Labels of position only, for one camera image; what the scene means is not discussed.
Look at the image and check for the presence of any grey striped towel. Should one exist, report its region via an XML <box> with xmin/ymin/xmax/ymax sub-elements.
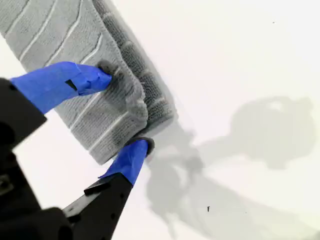
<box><xmin>0</xmin><ymin>0</ymin><xmax>180</xmax><ymax>166</ymax></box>

